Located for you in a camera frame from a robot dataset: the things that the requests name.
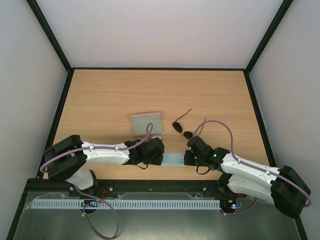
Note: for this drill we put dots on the light blue cleaning cloth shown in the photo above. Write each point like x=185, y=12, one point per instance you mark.
x=173, y=160

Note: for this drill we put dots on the black aluminium frame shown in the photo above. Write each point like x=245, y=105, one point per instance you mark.
x=105, y=33

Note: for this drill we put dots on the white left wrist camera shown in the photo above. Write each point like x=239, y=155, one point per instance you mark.
x=156, y=137

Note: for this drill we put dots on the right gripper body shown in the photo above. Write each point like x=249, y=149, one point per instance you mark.
x=188, y=158

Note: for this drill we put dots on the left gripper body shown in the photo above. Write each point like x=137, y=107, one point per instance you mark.
x=152, y=160

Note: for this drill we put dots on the pink glasses case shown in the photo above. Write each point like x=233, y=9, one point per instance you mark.
x=140, y=123

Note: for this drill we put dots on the light blue slotted cable duct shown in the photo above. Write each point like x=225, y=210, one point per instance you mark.
x=126, y=204

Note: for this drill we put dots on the black aviator sunglasses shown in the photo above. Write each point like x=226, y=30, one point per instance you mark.
x=180, y=129

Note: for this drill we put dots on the black front mounting rail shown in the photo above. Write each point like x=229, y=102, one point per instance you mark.
x=196, y=188

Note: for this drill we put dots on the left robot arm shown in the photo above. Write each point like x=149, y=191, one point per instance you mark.
x=65, y=160

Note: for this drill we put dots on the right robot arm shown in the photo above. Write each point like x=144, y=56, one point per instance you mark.
x=280, y=187

